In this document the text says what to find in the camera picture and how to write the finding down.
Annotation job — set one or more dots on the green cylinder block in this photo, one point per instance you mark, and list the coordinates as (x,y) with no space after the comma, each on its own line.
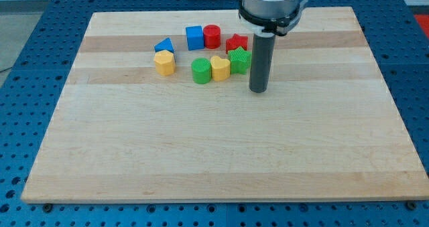
(201,70)

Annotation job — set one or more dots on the red cylinder block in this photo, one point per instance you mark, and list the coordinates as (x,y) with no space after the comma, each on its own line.
(212,36)

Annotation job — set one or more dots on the blue cube block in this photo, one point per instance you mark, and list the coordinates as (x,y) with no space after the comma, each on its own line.
(195,38)

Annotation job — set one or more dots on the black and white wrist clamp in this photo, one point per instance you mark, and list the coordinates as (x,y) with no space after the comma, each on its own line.
(278,26)

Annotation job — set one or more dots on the yellow hexagon block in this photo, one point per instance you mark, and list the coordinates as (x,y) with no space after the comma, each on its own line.
(164,62)

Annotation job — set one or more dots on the yellow heart block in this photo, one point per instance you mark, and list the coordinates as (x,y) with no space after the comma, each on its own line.
(220,67)

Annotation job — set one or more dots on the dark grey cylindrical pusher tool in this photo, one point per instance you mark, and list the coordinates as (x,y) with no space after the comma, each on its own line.
(262,54)

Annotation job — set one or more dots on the red star block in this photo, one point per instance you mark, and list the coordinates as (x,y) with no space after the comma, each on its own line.
(235,42)

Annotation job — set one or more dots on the light wooden board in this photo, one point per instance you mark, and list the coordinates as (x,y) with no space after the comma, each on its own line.
(325,130)

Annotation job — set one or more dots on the blue triangle block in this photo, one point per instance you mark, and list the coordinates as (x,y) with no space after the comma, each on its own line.
(165,44)

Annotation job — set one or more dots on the green star block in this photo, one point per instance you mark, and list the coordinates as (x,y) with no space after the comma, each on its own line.
(240,60)

